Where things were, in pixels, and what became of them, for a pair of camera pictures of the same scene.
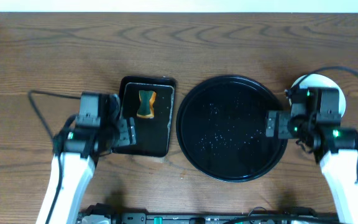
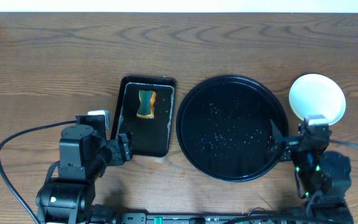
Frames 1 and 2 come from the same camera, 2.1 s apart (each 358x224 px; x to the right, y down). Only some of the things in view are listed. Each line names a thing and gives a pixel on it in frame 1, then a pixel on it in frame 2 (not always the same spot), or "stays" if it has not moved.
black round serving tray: (221, 129) stays
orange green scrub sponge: (146, 107) stays
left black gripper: (128, 130) → (122, 147)
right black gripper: (284, 117) → (293, 142)
